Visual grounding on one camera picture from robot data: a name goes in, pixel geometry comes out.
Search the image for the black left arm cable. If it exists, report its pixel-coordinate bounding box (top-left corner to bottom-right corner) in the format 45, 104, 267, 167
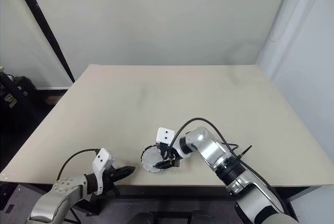
57, 148, 101, 183

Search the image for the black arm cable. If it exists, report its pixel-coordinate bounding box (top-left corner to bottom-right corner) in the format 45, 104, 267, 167
169, 117, 291, 216
57, 148, 101, 183

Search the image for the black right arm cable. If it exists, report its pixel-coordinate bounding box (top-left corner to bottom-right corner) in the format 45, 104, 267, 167
169, 117, 291, 216

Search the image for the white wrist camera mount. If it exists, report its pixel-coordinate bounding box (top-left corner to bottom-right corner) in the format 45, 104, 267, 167
92, 148, 116, 196
155, 127, 175, 148

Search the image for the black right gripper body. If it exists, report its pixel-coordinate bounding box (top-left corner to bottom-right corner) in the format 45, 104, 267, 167
159, 142, 181, 168

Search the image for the black table frame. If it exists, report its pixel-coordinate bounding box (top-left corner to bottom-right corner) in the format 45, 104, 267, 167
0, 178, 315, 217

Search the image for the dark rounded shape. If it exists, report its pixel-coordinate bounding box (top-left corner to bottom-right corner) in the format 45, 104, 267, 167
189, 209, 216, 224

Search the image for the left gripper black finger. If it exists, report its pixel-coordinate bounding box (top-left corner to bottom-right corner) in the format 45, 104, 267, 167
114, 172, 133, 184
115, 165, 137, 176

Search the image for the black equipment case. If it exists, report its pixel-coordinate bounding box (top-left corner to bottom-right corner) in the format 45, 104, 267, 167
0, 72, 51, 133

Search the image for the grey round motor cover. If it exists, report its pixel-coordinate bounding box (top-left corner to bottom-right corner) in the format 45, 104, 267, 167
142, 146, 168, 174

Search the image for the black diagonal wall strip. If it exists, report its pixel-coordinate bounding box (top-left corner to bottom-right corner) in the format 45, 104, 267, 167
9, 0, 76, 83

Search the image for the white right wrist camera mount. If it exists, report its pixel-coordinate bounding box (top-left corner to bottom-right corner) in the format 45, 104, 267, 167
155, 127, 175, 148

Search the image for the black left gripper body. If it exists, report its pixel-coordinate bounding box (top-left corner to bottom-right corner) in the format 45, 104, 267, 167
100, 166, 121, 196

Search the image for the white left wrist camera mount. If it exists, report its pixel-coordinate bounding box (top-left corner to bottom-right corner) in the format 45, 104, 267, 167
92, 148, 116, 196

